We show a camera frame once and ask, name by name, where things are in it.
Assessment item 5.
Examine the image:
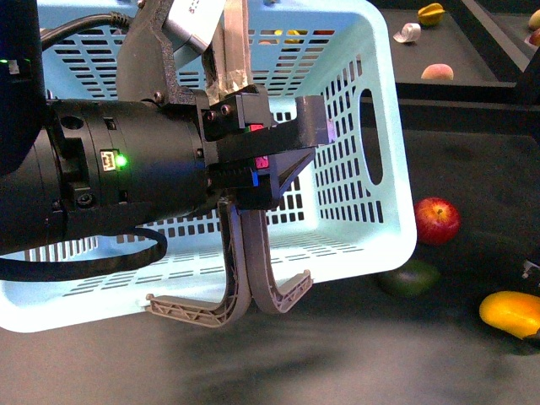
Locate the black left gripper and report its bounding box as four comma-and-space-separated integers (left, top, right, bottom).
194, 84, 332, 211

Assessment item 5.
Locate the light blue plastic basket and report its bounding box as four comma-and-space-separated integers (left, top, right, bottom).
1, 1, 416, 332

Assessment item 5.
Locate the grey basket handle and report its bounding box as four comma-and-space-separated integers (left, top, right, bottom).
146, 1, 313, 328

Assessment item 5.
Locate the yellow mango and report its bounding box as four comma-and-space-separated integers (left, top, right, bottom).
479, 291, 539, 340

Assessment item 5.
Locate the red apple front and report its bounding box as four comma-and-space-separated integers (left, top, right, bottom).
413, 197, 462, 246

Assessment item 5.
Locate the peach front right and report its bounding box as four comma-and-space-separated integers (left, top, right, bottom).
421, 63, 454, 80

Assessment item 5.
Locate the black fruit display tray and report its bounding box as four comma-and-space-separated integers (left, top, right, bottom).
370, 0, 540, 140

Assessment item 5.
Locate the green avocado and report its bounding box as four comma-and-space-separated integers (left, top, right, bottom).
375, 259, 440, 298

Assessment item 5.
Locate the yellow star fruit right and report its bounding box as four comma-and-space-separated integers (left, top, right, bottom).
417, 3, 446, 27

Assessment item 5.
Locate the peach far right tray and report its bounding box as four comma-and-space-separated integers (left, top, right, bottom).
527, 9, 540, 31

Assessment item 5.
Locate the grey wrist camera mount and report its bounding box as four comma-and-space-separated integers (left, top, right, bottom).
116, 1, 225, 106

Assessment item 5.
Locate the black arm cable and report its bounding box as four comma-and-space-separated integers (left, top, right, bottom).
0, 225, 169, 283

